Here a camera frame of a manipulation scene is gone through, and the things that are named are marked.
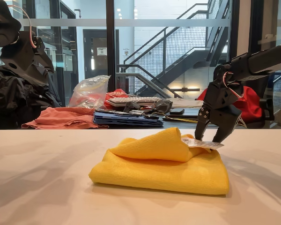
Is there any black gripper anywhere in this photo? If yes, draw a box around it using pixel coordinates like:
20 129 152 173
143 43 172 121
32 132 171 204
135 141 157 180
194 80 244 144
0 31 55 86

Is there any yellow microfiber towel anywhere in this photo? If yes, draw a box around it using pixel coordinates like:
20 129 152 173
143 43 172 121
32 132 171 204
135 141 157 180
88 127 230 195

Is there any black tablet case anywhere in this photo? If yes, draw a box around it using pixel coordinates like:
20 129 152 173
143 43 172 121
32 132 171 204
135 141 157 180
163 107 201 121

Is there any beige folded cloth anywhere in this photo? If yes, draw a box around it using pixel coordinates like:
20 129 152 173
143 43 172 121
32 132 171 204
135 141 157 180
172 98 205 108

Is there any black low table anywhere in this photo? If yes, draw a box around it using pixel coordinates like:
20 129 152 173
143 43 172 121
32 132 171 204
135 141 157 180
21 106 272 130

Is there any red bag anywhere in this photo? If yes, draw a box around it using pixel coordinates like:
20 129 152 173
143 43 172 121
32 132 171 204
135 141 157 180
198 85 263 124

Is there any black jacket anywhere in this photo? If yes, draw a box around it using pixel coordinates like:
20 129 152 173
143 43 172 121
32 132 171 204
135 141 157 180
0 63 61 129

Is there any black framed glass door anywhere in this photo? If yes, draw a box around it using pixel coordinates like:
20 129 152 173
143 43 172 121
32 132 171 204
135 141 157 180
83 29 120 80

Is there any coral t-shirt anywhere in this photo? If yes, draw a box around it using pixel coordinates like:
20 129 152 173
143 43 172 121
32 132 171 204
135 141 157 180
21 106 110 129

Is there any small bag of dark parts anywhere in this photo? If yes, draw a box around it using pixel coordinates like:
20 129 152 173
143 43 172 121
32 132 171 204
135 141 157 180
123 101 141 113
154 99 173 113

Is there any black office chair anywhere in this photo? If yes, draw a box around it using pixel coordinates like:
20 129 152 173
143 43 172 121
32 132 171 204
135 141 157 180
245 98 275 128

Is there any clear plastic zip bag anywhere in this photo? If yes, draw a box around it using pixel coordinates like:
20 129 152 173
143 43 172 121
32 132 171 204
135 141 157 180
69 75 112 110

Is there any black pillar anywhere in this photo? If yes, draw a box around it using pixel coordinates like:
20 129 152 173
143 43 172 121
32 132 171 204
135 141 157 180
105 0 116 93

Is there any silver keypad phone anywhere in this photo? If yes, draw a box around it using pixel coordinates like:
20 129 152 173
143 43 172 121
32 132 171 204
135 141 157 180
117 111 144 117

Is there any dark grey keypad phone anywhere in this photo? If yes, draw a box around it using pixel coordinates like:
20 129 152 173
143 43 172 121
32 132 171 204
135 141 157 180
95 108 122 115

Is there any red printed cloth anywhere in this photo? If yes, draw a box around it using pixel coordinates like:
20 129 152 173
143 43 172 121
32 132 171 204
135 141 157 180
104 88 129 112

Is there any white keyboard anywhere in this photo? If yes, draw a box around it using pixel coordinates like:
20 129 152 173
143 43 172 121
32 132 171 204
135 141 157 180
107 96 166 107

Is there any blue folder stack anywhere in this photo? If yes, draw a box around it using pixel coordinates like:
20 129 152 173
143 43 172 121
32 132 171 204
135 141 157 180
93 111 164 128

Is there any black metal staircase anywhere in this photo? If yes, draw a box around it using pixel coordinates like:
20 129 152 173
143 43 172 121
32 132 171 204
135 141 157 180
116 0 232 99

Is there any yellow cable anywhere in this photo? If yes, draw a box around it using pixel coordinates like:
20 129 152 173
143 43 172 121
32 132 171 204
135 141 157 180
163 114 200 124

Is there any white cable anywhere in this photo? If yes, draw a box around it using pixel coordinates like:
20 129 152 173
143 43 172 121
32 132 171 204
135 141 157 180
237 116 248 128

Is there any wall light bar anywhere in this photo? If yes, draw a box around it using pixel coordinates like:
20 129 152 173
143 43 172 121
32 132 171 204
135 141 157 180
170 86 201 92

